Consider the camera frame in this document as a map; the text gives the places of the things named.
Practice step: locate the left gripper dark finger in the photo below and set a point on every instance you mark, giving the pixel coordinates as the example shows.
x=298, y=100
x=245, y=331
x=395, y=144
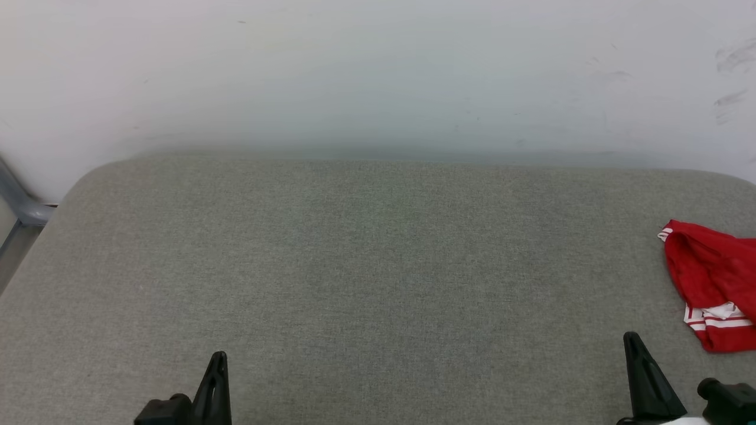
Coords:
x=214, y=401

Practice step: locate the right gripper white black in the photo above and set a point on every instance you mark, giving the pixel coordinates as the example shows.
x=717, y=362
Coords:
x=685, y=422

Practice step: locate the red and white basketball jersey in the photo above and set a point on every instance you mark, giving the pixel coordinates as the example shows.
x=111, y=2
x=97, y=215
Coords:
x=709, y=265

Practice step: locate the grey fabric sofa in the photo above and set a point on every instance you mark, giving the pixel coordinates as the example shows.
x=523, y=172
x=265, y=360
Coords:
x=354, y=265

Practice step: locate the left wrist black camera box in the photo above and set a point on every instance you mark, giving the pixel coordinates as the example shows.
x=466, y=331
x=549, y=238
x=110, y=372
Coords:
x=162, y=413

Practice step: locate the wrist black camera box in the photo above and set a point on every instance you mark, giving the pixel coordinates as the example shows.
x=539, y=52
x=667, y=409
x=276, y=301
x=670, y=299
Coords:
x=729, y=404
x=162, y=413

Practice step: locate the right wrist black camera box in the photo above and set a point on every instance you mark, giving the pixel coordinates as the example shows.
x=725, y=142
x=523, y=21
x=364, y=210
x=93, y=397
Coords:
x=729, y=404

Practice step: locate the grey metal frame tube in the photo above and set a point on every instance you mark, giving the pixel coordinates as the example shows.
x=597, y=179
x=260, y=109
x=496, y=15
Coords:
x=23, y=209

